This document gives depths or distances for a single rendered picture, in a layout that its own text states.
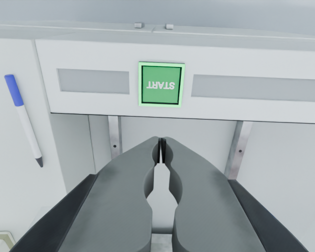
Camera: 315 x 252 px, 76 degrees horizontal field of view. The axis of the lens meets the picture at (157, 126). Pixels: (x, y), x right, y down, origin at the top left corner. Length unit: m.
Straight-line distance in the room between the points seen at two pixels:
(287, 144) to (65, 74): 0.47
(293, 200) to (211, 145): 0.30
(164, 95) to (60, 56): 0.13
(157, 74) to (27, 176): 0.27
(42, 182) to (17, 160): 0.05
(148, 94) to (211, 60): 0.09
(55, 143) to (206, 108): 0.22
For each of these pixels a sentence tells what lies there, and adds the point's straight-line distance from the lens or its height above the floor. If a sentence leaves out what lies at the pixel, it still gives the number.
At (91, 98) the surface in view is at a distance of 0.28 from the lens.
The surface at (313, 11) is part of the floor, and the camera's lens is 1.45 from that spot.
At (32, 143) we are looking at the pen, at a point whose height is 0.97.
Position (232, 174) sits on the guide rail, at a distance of 0.51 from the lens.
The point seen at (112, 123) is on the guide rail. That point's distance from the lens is 0.42.
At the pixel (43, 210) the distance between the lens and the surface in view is 0.43.
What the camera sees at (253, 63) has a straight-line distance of 0.28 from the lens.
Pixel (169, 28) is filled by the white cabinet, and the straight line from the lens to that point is 0.59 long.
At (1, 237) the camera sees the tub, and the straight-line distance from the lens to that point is 0.51.
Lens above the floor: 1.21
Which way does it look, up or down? 62 degrees down
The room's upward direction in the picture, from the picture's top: 179 degrees counter-clockwise
